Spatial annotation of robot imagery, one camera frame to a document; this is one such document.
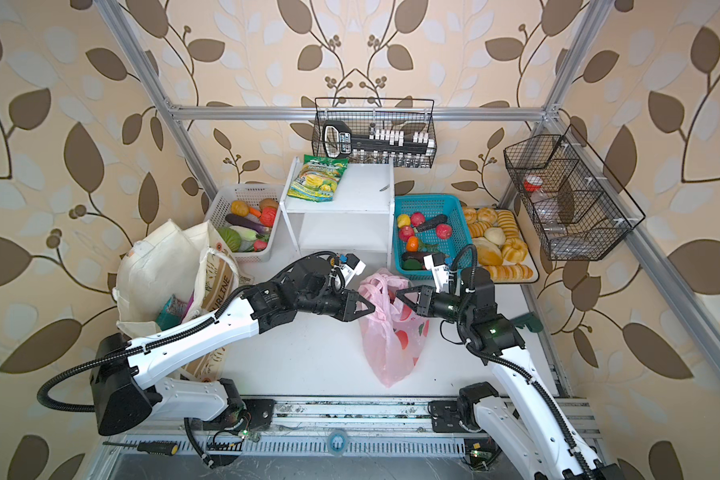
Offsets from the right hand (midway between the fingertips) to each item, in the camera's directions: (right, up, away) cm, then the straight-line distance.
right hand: (399, 298), depth 70 cm
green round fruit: (+7, +5, +28) cm, 29 cm away
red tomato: (-45, +22, +39) cm, 63 cm away
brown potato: (-57, +26, +43) cm, 76 cm away
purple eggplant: (-54, +20, +42) cm, 71 cm away
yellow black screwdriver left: (-56, -35, -1) cm, 66 cm away
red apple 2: (+20, +17, +38) cm, 46 cm away
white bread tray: (+38, +12, +32) cm, 51 cm away
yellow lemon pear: (+6, +21, +42) cm, 47 cm away
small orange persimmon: (+8, +12, +34) cm, 37 cm away
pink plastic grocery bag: (-1, -9, +1) cm, 9 cm away
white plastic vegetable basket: (-48, +11, +35) cm, 60 cm away
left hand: (-5, -2, -3) cm, 6 cm away
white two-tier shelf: (-17, +23, +6) cm, 29 cm away
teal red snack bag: (-60, -6, +9) cm, 61 cm away
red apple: (+11, +21, +42) cm, 48 cm away
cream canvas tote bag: (-61, +8, +11) cm, 63 cm away
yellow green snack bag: (-20, +30, +9) cm, 38 cm away
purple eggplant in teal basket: (+9, +8, +33) cm, 35 cm away
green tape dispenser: (+41, -10, +18) cm, 46 cm away
